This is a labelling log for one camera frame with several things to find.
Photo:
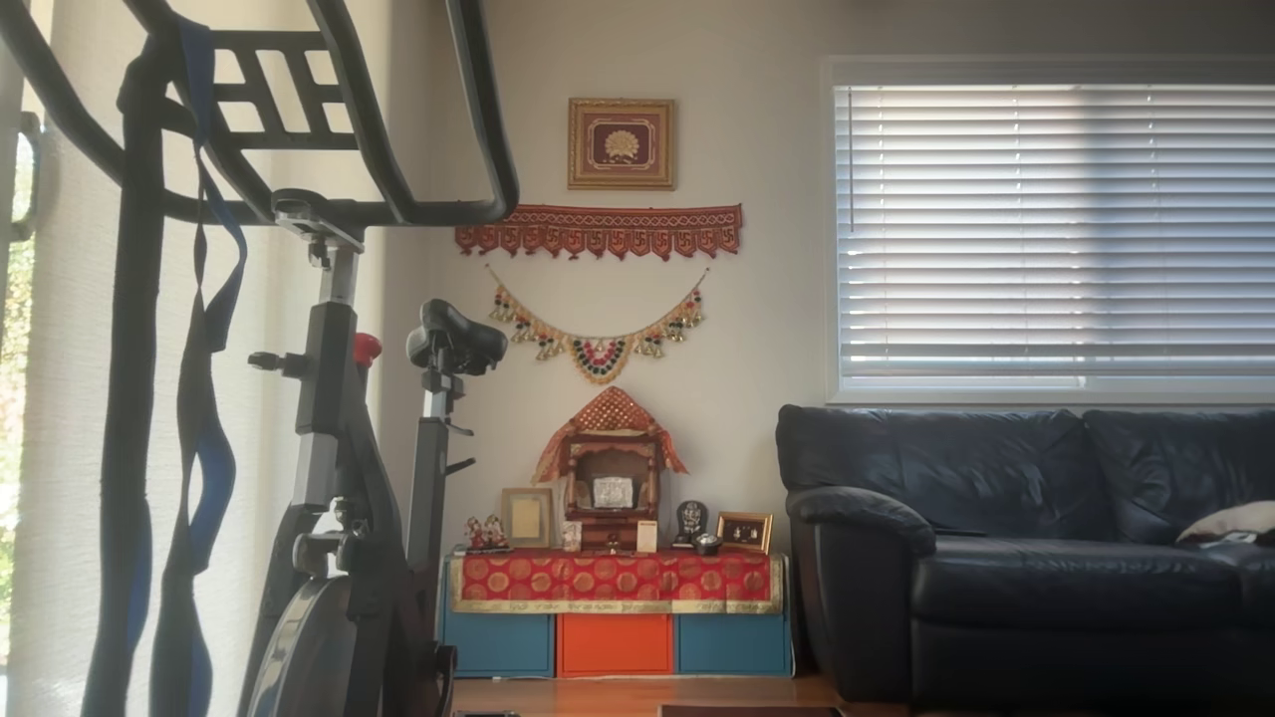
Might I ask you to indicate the white cushion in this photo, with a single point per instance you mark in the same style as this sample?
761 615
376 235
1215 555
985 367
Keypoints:
1235 520

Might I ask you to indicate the small black bowl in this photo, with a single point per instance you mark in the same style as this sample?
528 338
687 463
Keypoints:
706 545

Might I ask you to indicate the small wooden shrine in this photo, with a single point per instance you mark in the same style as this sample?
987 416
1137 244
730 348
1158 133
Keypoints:
610 533

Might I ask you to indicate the white sheer curtain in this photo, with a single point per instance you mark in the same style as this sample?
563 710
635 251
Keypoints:
70 448

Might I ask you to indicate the silver shrine plaque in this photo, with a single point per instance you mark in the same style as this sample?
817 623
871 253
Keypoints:
613 491

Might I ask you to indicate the black grey exercise bike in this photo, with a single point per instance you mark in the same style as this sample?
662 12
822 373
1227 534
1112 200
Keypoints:
329 398

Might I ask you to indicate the blue black resistance band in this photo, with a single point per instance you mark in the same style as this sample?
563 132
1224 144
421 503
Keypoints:
199 448

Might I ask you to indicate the gold photo frame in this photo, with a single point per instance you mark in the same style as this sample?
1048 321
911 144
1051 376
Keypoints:
744 532

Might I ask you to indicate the blue storage bin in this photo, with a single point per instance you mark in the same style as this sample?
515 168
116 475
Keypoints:
732 645
498 645

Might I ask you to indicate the orange storage bin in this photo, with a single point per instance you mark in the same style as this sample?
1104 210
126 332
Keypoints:
615 645

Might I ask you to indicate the dark floor rug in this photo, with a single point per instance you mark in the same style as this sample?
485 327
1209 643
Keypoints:
747 711

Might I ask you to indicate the red gold shrine cloth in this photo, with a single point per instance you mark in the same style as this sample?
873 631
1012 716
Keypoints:
610 410

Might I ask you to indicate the black leather sofa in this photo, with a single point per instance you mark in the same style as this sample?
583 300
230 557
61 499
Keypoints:
996 588

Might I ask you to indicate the gold framed wall picture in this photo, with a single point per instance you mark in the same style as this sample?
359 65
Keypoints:
622 144

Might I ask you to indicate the white window frame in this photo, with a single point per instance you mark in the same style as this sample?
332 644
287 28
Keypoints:
829 249

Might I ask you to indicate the red gold table runner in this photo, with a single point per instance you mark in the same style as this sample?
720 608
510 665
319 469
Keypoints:
613 581

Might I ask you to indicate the beige photo frame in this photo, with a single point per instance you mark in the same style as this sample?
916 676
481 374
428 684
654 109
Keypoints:
526 518

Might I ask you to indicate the dark idol plaque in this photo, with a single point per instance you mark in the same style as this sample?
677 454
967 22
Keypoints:
689 520

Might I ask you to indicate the colourful deity figurines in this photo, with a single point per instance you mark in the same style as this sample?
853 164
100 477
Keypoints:
486 535

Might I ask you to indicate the small white picture card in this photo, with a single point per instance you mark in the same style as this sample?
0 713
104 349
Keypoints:
571 537
646 537

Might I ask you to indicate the white window blinds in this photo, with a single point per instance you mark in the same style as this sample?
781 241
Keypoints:
1046 239

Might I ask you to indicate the red embroidered wall valance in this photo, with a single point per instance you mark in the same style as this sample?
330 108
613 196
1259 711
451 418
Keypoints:
598 229

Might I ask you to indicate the beaded wall garland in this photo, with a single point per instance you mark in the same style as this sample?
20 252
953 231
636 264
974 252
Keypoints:
598 357

